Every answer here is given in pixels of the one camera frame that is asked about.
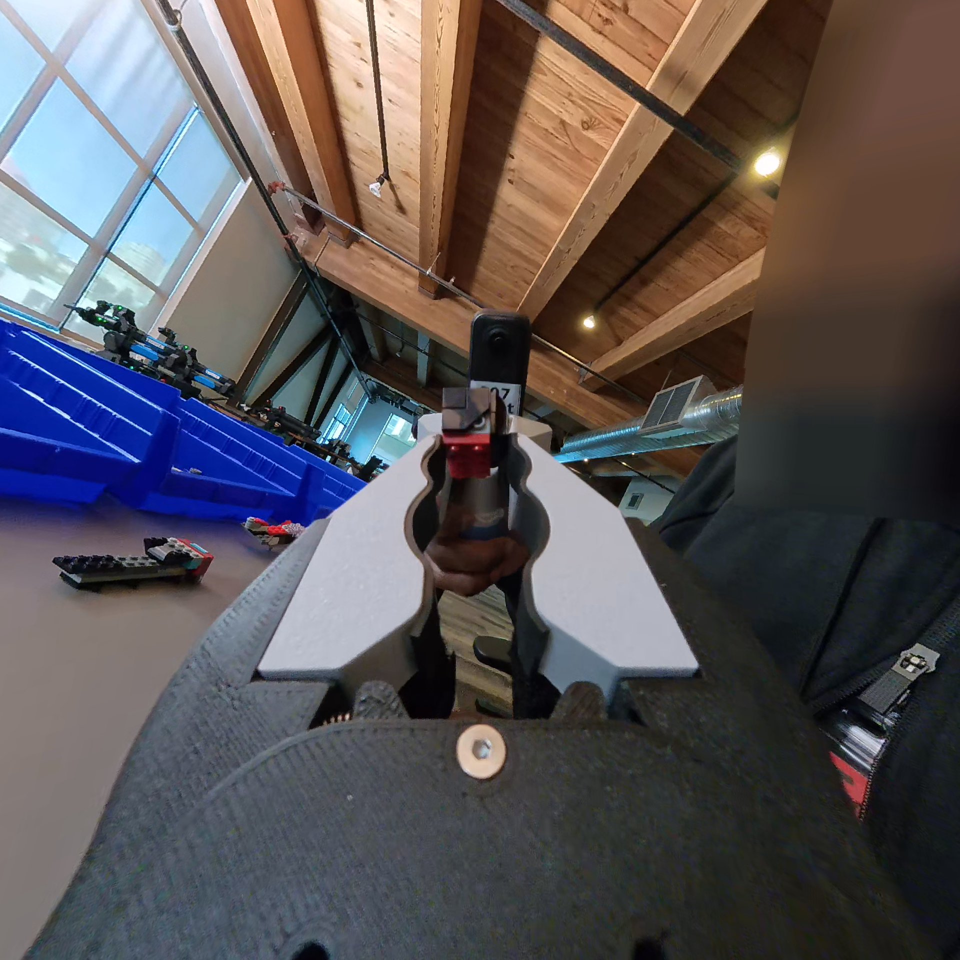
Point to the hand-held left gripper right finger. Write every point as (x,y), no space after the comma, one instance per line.
(615,600)

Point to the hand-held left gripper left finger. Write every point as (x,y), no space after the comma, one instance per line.
(345,600)

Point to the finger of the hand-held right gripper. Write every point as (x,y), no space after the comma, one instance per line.
(529,426)
(429,427)

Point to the red black toy brick build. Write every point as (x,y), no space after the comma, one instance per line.
(469,454)

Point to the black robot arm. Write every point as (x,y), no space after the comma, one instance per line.
(195,367)
(112,334)

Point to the person's right hand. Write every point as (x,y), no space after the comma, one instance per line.
(472,566)

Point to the ceiling vent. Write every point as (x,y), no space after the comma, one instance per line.
(679,405)

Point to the person's black jacket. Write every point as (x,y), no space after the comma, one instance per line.
(787,585)

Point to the white ceiling bulb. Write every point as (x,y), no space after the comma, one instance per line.
(375,187)

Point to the long black toy brick assembly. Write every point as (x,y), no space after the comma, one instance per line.
(135,562)

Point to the red printed garment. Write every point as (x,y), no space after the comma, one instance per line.
(851,780)

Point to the large window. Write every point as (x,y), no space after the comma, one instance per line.
(90,150)

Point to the silver air duct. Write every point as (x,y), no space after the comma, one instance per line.
(712,411)

